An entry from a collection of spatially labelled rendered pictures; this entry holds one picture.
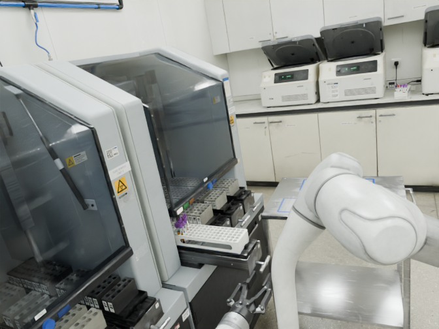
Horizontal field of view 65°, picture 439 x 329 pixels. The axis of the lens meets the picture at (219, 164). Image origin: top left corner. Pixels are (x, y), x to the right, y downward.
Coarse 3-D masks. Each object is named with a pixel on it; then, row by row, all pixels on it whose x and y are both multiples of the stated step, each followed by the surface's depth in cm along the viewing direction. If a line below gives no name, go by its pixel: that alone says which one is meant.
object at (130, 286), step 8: (128, 280) 115; (120, 288) 112; (128, 288) 113; (136, 288) 116; (112, 296) 109; (120, 296) 110; (128, 296) 113; (112, 304) 107; (120, 304) 110; (112, 312) 108
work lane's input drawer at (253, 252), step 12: (252, 240) 137; (180, 252) 142; (192, 252) 139; (204, 252) 137; (216, 252) 134; (252, 252) 132; (216, 264) 135; (228, 264) 132; (240, 264) 130; (252, 264) 132; (264, 264) 132
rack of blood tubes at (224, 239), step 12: (192, 228) 147; (204, 228) 144; (216, 228) 142; (228, 228) 140; (240, 228) 138; (192, 240) 143; (204, 240) 136; (216, 240) 133; (228, 240) 131; (240, 240) 131; (240, 252) 131
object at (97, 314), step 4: (96, 312) 103; (100, 312) 103; (92, 316) 101; (96, 316) 101; (100, 316) 103; (88, 320) 101; (92, 320) 100; (96, 320) 101; (100, 320) 103; (104, 320) 104; (80, 324) 99; (84, 324) 99; (88, 324) 99; (92, 324) 100; (96, 324) 101; (100, 324) 103; (104, 324) 104; (76, 328) 98; (80, 328) 99; (84, 328) 98; (88, 328) 99; (92, 328) 100; (96, 328) 101; (100, 328) 103; (104, 328) 104
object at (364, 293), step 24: (288, 192) 174; (264, 216) 155; (312, 264) 202; (336, 264) 198; (408, 264) 138; (312, 288) 183; (336, 288) 180; (360, 288) 177; (384, 288) 174; (408, 288) 141; (312, 312) 167; (336, 312) 165; (360, 312) 162; (384, 312) 160; (408, 312) 145
